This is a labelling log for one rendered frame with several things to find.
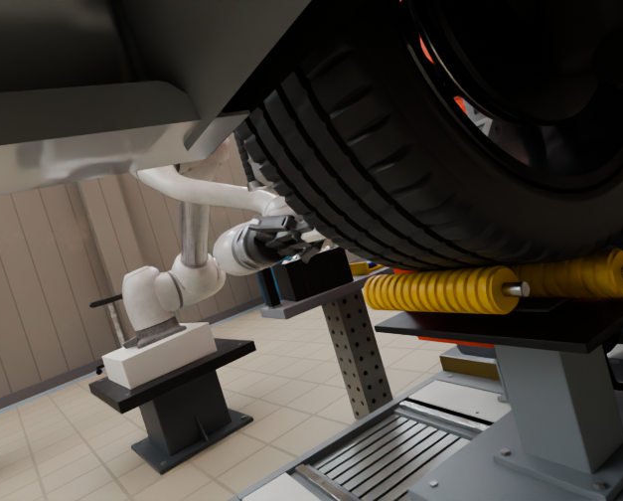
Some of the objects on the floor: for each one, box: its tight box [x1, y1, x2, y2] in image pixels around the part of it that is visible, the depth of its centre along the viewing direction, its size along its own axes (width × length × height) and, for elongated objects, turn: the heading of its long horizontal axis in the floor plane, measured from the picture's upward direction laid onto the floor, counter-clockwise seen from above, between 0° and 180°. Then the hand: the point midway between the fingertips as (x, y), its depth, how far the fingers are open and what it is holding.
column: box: [321, 289, 393, 420], centre depth 140 cm, size 10×10×42 cm
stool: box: [89, 293, 125, 375], centre depth 352 cm, size 47×45×56 cm
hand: (319, 229), depth 64 cm, fingers closed
